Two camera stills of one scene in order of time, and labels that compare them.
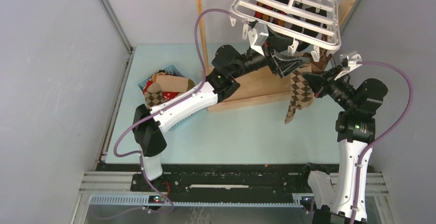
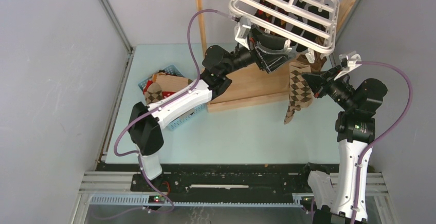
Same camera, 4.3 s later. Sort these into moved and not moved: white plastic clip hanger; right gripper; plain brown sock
Moved: plain brown sock
Not moved: white plastic clip hanger; right gripper
